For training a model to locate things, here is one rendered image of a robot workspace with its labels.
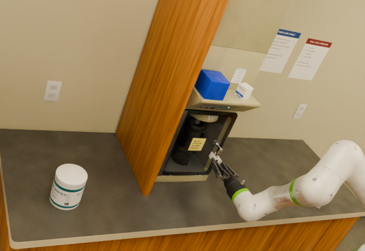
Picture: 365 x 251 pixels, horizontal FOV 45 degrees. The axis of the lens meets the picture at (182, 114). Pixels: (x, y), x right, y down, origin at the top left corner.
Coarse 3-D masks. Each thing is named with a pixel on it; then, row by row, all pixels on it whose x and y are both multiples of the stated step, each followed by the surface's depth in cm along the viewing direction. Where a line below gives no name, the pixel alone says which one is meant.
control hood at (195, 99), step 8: (192, 96) 190; (200, 96) 185; (232, 96) 196; (192, 104) 190; (200, 104) 188; (216, 104) 190; (224, 104) 190; (232, 104) 192; (240, 104) 193; (248, 104) 196; (256, 104) 198
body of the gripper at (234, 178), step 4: (228, 172) 210; (224, 176) 205; (228, 176) 206; (232, 176) 203; (224, 180) 204; (228, 180) 202; (232, 180) 201; (236, 180) 202; (224, 184) 204; (228, 184) 201
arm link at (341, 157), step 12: (336, 144) 158; (348, 144) 155; (324, 156) 157; (336, 156) 154; (348, 156) 153; (360, 156) 154; (336, 168) 152; (348, 168) 153; (360, 168) 155; (348, 180) 158; (360, 180) 157; (360, 192) 160
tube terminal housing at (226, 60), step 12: (216, 48) 184; (228, 48) 187; (204, 60) 186; (216, 60) 188; (228, 60) 191; (240, 60) 194; (252, 60) 196; (228, 72) 195; (252, 72) 201; (252, 84) 205; (192, 108) 199; (156, 180) 219; (168, 180) 222; (180, 180) 226; (192, 180) 230; (204, 180) 234
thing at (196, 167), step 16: (192, 112) 199; (208, 112) 203; (224, 112) 207; (192, 128) 205; (208, 128) 209; (224, 128) 214; (176, 144) 207; (208, 144) 216; (176, 160) 214; (192, 160) 219; (208, 160) 223
